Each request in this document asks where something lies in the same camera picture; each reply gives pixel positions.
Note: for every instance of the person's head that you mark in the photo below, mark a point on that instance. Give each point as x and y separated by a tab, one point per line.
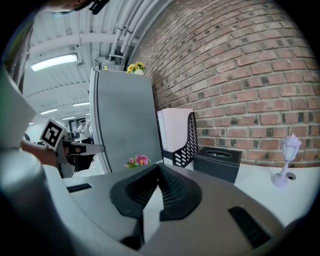
67	5

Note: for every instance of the lavender lantern lamp figurine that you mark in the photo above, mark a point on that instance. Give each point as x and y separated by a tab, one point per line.
290	147

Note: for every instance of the grey refrigerator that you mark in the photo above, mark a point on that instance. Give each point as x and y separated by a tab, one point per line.
125	112

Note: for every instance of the person's left forearm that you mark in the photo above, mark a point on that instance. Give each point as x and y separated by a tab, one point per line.
37	152

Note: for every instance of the white ceiling pipe run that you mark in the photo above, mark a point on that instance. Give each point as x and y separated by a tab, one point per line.
125	27

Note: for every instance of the white table top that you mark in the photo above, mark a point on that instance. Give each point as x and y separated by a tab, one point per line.
262	200

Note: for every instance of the black head camera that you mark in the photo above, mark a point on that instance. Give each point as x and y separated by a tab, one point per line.
98	6

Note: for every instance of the long ceiling light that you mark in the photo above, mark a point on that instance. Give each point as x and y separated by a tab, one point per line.
81	104
53	62
49	111
68	118

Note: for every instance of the person's t-shirt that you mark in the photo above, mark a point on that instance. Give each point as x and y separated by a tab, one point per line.
15	112

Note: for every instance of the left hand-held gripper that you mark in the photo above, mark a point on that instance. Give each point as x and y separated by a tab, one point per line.
52	133

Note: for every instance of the yellow sunflowers in vase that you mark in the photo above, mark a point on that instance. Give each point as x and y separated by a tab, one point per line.
136	68

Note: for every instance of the pink flowers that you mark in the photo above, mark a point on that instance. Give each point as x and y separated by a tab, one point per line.
140	160

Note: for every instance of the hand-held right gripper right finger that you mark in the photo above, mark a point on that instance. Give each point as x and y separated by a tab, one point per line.
212	212

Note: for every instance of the black perforated file holder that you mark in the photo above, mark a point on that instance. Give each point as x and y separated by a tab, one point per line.
186	150

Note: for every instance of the black tissue box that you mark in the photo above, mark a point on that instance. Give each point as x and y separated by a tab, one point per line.
215	165

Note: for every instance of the pink file box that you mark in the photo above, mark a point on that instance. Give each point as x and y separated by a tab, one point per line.
159	130
177	130

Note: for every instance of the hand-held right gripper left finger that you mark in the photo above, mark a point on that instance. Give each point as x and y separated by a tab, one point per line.
120	192

